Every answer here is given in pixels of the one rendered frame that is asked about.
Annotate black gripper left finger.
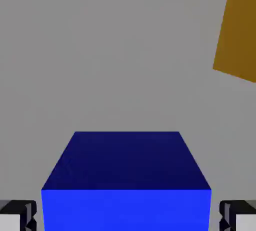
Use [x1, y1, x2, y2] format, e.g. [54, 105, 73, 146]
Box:
[0, 199, 38, 231]

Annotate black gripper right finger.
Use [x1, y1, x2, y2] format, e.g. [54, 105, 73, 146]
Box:
[218, 199, 256, 231]

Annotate large orange box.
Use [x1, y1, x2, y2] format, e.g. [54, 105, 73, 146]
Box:
[212, 0, 256, 84]

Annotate small blue cube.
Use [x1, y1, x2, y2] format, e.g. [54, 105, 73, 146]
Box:
[40, 131, 212, 231]

